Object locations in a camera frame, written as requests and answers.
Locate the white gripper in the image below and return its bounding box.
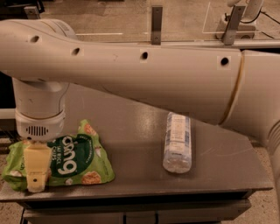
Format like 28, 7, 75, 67
12, 78, 69, 193

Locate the right metal bracket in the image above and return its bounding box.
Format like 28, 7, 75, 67
222, 4, 245, 46

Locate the green rice chip bag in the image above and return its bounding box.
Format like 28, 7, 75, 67
2, 120, 115, 192

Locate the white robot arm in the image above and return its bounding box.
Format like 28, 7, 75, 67
0, 19, 280, 174

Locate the metal rail bar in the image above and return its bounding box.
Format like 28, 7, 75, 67
145, 39, 280, 50

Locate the grey table cabinet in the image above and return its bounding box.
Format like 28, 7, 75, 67
20, 192, 251, 224

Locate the left metal bracket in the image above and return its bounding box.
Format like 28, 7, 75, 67
24, 6, 40, 19

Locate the clear plastic water bottle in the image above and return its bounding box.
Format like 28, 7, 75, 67
163, 112, 192, 174

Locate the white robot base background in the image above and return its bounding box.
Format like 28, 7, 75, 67
215, 0, 264, 39

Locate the middle metal bracket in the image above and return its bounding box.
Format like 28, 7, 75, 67
150, 5, 163, 46

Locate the metal bracket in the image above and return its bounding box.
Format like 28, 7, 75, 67
24, 6, 40, 19
150, 5, 163, 46
222, 4, 245, 46

